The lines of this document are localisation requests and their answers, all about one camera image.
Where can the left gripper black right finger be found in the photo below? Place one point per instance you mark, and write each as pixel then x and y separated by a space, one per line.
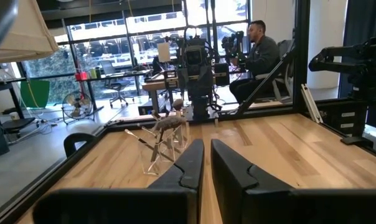
pixel 231 180

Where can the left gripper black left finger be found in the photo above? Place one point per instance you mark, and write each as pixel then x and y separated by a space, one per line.
pixel 188 168

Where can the fluffy brown-bristle makeup brush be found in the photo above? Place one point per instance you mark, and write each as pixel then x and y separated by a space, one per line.
pixel 171 123

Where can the thin black makeup brush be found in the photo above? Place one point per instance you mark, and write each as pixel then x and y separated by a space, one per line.
pixel 144 142

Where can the long-ferrule black-bristle makeup brush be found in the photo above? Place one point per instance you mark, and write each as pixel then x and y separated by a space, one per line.
pixel 155 115

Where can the round fluffy-head makeup brush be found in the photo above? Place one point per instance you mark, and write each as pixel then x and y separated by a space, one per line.
pixel 177 104

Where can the black background robot arm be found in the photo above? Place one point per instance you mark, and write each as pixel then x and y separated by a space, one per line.
pixel 237 40

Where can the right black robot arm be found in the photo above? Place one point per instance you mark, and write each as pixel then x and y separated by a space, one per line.
pixel 362 62

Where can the clear acrylic brush organizer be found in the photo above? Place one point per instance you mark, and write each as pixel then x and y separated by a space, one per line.
pixel 158 169

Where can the wooden work table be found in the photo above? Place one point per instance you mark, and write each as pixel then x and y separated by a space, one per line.
pixel 153 85

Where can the black office chair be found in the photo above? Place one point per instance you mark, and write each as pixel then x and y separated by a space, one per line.
pixel 116 87

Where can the grey office chair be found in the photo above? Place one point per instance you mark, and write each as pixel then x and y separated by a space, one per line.
pixel 284 84

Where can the silver aluminium extrusion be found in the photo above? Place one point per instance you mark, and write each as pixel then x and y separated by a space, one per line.
pixel 311 102

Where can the white paper sign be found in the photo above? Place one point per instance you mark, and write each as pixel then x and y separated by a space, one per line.
pixel 163 52

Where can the long black desk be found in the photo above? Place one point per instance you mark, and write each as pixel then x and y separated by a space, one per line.
pixel 113 75

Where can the black floor fan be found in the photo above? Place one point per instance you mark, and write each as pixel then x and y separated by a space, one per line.
pixel 77 105

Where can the person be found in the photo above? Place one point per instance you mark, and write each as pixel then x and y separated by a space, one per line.
pixel 262 56

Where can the red box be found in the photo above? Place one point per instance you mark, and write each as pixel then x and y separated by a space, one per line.
pixel 81 76

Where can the green panel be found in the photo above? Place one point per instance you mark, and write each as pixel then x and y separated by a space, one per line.
pixel 35 93

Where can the white cup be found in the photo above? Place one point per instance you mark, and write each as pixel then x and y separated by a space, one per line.
pixel 14 116

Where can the white-shade silver table lamp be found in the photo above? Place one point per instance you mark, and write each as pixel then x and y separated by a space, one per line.
pixel 26 37

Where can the black table frame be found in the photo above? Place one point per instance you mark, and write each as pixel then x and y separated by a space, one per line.
pixel 269 109

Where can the black arch bracket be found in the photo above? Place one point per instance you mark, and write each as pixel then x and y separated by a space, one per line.
pixel 70 140

